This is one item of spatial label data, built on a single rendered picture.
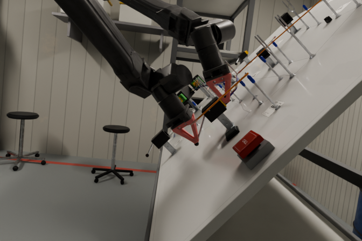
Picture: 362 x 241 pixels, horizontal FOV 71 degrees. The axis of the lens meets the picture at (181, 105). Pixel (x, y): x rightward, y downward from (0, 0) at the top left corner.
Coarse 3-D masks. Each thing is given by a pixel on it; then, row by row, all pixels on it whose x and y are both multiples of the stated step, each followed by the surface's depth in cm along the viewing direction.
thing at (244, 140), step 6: (252, 132) 46; (246, 138) 46; (252, 138) 44; (258, 138) 43; (240, 144) 46; (246, 144) 44; (252, 144) 43; (258, 144) 43; (234, 150) 46; (240, 150) 44; (246, 150) 43; (252, 150) 43; (240, 156) 43
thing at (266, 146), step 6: (264, 144) 43; (270, 144) 43; (258, 150) 43; (264, 150) 43; (270, 150) 43; (246, 156) 45; (252, 156) 43; (258, 156) 43; (264, 156) 43; (246, 162) 43; (252, 162) 43; (258, 162) 43; (252, 168) 43
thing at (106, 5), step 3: (99, 0) 303; (102, 0) 304; (102, 3) 304; (105, 3) 311; (108, 3) 327; (111, 3) 336; (102, 6) 305; (105, 6) 312; (108, 6) 329; (105, 9) 314; (108, 9) 330; (63, 12) 302; (108, 12) 332; (108, 15) 334
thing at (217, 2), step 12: (180, 0) 157; (192, 0) 185; (204, 0) 182; (216, 0) 179; (228, 0) 176; (240, 0) 174; (252, 0) 158; (204, 12) 211; (216, 12) 207; (228, 12) 204; (252, 12) 159; (180, 48) 159; (192, 48) 160; (228, 48) 215; (180, 60) 215; (192, 60) 215; (240, 60) 164; (192, 108) 168
